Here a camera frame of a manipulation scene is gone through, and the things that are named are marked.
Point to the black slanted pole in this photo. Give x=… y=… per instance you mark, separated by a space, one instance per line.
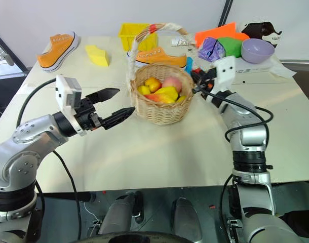
x=225 y=12

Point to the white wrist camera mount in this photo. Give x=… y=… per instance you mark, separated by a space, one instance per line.
x=226 y=69
x=64 y=88

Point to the dark round robot waist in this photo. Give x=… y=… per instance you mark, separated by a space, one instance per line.
x=136 y=238

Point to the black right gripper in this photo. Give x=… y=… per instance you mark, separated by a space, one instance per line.
x=207 y=78

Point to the small yellow fruit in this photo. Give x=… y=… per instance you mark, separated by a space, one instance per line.
x=181 y=98

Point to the white crumpled paper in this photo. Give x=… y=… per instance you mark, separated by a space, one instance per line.
x=282 y=68

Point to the yellow sponge block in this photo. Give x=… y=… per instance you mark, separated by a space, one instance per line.
x=97 y=55

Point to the yellow plastic crate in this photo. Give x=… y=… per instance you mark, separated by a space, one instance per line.
x=130 y=35

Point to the purple plastic bag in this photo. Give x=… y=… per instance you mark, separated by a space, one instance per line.
x=207 y=49

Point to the orange canvas sneaker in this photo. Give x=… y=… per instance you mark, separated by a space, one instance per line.
x=57 y=51
x=159 y=58

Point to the purple plastic bowl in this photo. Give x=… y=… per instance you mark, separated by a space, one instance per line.
x=257 y=51

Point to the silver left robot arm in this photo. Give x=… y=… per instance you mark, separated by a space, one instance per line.
x=25 y=149

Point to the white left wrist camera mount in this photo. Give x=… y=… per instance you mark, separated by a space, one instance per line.
x=64 y=88

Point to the pink peach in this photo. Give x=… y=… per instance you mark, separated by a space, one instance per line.
x=172 y=84

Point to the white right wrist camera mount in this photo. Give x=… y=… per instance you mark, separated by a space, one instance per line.
x=226 y=69

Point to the yellow red mango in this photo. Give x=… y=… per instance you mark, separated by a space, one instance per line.
x=163 y=95

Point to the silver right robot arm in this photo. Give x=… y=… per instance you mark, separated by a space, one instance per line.
x=250 y=136

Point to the orange paper sheet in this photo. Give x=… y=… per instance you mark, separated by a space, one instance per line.
x=220 y=31

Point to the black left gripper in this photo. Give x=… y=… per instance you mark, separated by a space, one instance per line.
x=87 y=115

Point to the dark window frame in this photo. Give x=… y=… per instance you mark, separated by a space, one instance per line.
x=7 y=55

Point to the small blue object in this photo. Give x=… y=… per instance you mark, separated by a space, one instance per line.
x=189 y=64

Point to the brown and white bag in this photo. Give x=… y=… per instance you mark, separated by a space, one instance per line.
x=261 y=30

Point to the flat white box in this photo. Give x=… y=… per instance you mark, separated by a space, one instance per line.
x=253 y=67

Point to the white soap box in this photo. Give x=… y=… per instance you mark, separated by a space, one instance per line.
x=181 y=41

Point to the small yellow lemon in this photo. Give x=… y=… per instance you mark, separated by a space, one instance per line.
x=143 y=90

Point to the yellow red apple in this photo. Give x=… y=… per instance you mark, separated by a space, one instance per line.
x=153 y=84

